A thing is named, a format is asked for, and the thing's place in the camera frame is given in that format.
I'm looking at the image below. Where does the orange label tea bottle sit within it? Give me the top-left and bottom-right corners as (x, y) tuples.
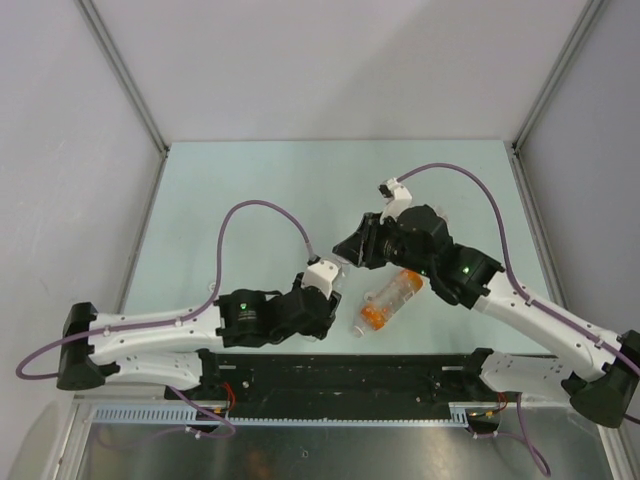
(351, 269), (424, 338)

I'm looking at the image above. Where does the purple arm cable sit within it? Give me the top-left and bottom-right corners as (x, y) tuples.
(17, 199), (321, 440)
(399, 163), (640, 475)

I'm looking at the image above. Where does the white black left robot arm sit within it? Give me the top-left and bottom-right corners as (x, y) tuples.
(56, 261), (342, 400)

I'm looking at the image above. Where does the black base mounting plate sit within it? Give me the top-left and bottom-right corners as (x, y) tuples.
(184, 352), (516, 413)

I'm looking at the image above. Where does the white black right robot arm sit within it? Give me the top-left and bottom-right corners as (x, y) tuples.
(332, 205), (639, 428)

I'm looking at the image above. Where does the grey slotted cable duct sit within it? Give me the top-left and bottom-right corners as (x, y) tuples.
(92, 403), (474, 426)

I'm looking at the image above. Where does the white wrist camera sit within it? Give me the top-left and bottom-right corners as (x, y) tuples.
(301, 258), (343, 299)
(378, 177), (413, 223)

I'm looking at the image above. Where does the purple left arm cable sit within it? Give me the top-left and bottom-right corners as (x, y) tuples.
(17, 199), (321, 440)

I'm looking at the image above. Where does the aluminium frame post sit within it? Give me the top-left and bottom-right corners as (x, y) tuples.
(74, 0), (169, 154)
(511, 0), (610, 153)

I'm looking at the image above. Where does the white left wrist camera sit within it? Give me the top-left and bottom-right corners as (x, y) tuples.
(301, 258), (343, 299)

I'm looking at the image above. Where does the left aluminium frame post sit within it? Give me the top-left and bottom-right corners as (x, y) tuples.
(74, 0), (169, 154)

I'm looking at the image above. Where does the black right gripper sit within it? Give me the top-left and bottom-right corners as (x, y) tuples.
(336, 211), (434, 277)

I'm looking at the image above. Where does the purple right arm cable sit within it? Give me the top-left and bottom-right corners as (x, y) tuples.
(399, 163), (640, 475)

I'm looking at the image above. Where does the clear unlabelled plastic bottle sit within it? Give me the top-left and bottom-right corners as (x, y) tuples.
(332, 257), (352, 292)

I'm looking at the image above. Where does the right aluminium frame post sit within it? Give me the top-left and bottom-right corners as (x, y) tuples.
(511, 0), (610, 153)

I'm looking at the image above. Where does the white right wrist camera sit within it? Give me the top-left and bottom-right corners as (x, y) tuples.
(378, 177), (413, 223)

